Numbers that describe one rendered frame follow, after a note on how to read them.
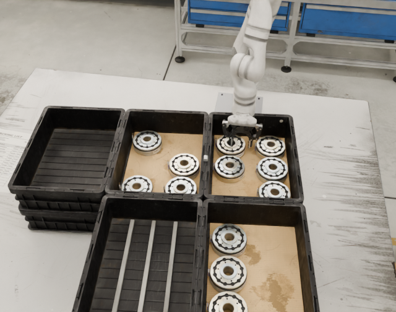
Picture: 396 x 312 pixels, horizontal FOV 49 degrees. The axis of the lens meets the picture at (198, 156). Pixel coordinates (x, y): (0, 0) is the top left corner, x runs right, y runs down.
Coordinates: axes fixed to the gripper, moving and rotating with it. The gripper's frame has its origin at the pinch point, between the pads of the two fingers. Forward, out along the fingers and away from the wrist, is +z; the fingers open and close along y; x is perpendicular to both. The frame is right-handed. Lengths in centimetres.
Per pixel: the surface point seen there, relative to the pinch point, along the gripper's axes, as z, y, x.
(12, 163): 18, 87, 7
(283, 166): 2.1, -15.1, 7.3
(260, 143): 2.3, -7.0, -3.4
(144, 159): 5.1, 33.0, 8.3
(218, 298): 3, 0, 57
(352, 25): 45, -64, -178
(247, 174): 5.3, -3.7, 9.9
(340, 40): 57, -58, -176
